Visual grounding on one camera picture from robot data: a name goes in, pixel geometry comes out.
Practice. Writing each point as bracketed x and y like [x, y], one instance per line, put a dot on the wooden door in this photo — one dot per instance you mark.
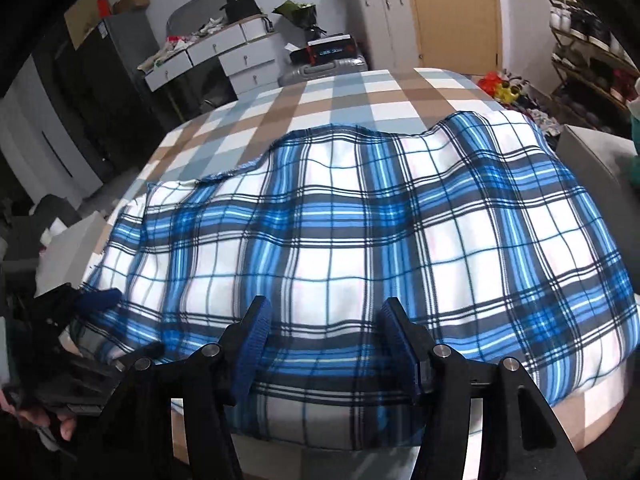
[460, 35]

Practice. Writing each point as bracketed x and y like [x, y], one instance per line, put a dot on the plaid brown blue bedsheet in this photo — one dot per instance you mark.
[310, 110]

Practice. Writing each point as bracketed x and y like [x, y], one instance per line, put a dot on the tall dark wardrobe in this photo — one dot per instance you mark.
[83, 16]

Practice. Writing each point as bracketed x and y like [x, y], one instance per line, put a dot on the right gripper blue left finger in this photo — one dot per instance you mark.
[215, 376]

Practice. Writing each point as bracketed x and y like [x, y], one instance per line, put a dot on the grey oval mirror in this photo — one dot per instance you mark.
[192, 16]

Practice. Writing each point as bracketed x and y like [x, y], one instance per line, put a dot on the dark flower bouquet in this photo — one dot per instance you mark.
[302, 16]

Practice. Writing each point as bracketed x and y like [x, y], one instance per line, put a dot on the folded white and green clothes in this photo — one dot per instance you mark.
[633, 106]

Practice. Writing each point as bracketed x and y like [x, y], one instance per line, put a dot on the open cardboard box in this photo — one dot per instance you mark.
[122, 6]

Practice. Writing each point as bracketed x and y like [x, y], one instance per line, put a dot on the white upright suitcase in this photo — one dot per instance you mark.
[384, 30]

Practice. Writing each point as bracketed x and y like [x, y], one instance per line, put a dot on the black hat box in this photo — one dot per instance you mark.
[238, 10]

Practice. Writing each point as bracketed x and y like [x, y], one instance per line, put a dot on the black red shoe box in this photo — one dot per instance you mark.
[325, 50]

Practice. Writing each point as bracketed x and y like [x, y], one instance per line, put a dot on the blue white plaid shirt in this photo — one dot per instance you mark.
[365, 269]

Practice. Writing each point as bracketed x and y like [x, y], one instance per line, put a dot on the white drawer desk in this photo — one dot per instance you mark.
[249, 54]

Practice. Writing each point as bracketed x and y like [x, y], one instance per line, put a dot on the shoes on floor pile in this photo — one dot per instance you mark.
[513, 92]

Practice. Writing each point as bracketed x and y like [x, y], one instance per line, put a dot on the person's left hand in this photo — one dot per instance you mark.
[40, 418]

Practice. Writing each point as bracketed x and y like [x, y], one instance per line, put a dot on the silver flat suitcase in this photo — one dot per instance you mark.
[307, 72]

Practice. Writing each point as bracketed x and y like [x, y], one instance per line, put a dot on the wooden shoe rack with shoes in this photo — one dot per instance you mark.
[587, 52]

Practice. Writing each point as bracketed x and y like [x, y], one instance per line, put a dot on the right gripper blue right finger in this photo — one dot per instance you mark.
[521, 436]

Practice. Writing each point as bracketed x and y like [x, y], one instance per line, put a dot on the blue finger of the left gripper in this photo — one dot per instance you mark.
[89, 303]

